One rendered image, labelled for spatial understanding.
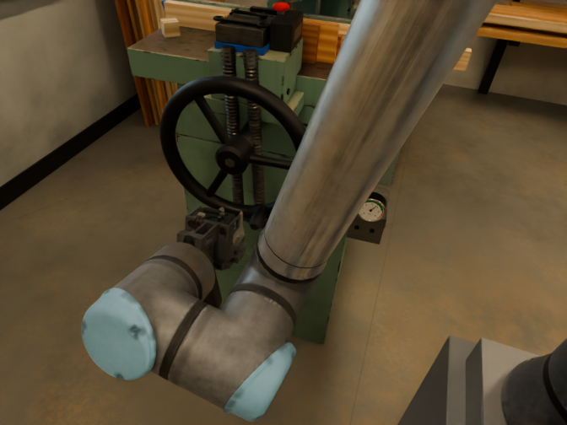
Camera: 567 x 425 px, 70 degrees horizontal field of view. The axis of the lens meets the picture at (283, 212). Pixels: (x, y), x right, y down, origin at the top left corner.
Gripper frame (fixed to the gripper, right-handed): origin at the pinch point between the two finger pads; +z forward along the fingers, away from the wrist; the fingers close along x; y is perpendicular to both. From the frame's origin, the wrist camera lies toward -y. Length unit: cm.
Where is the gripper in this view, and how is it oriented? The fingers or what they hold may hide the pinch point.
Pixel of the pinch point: (234, 230)
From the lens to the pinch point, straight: 75.8
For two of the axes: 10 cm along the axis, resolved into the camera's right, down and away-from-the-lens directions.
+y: 1.4, -9.2, -3.7
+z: 2.4, -3.3, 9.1
